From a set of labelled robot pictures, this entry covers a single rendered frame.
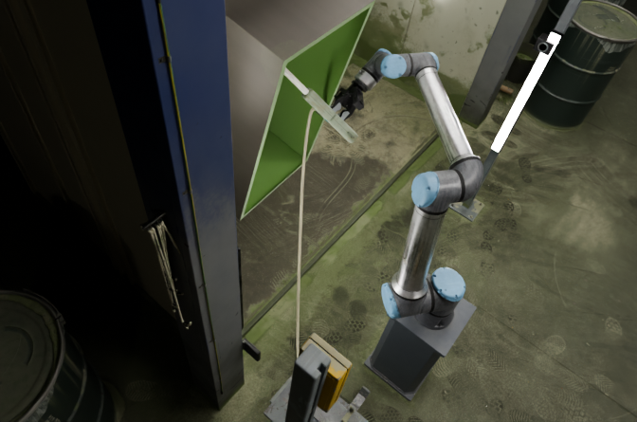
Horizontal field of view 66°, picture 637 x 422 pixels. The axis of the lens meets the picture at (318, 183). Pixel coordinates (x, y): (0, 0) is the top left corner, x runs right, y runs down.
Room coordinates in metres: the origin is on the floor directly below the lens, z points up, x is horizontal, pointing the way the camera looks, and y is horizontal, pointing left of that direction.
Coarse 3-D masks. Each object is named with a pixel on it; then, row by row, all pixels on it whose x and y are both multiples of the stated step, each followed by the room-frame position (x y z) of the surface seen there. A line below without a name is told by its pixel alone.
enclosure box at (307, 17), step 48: (240, 0) 1.67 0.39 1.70; (288, 0) 1.76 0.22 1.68; (336, 0) 1.85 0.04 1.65; (240, 48) 1.53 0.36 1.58; (288, 48) 1.50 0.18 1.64; (336, 48) 2.02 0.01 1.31; (240, 96) 1.54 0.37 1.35; (288, 96) 2.15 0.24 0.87; (240, 144) 1.54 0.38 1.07; (288, 144) 2.14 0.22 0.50; (240, 192) 1.54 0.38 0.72
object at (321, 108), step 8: (288, 72) 1.53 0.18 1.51; (296, 80) 1.53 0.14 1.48; (304, 88) 1.53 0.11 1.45; (304, 96) 1.52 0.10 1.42; (312, 96) 1.52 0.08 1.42; (312, 104) 1.51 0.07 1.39; (320, 104) 1.52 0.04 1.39; (320, 112) 1.51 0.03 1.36; (328, 112) 1.52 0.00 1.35; (328, 120) 1.52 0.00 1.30; (336, 120) 1.52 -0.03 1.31; (336, 128) 1.51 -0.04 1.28; (344, 128) 1.52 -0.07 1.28; (344, 136) 1.51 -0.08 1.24; (352, 136) 1.51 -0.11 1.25
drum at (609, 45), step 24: (600, 0) 3.83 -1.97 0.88; (576, 24) 3.42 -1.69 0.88; (576, 48) 3.35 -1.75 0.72; (600, 48) 3.29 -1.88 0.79; (624, 48) 3.30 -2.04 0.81; (552, 72) 3.41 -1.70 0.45; (576, 72) 3.31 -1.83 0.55; (600, 72) 3.29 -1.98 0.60; (552, 96) 3.34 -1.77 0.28; (576, 96) 3.29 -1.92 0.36; (600, 96) 3.41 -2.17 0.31; (552, 120) 3.30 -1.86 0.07; (576, 120) 3.31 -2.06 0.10
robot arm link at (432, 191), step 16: (416, 176) 1.16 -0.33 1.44; (432, 176) 1.13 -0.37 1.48; (448, 176) 1.14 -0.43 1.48; (416, 192) 1.11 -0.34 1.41; (432, 192) 1.08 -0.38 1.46; (448, 192) 1.09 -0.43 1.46; (464, 192) 1.11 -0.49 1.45; (416, 208) 1.10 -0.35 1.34; (432, 208) 1.07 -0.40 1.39; (416, 224) 1.07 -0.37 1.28; (432, 224) 1.06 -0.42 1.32; (416, 240) 1.05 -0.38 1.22; (432, 240) 1.05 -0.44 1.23; (416, 256) 1.03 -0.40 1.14; (400, 272) 1.04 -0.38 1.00; (416, 272) 1.02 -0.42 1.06; (384, 288) 1.04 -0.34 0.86; (400, 288) 1.01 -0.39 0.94; (416, 288) 1.00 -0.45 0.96; (384, 304) 1.01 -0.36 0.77; (400, 304) 0.97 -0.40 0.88; (416, 304) 0.97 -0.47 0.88
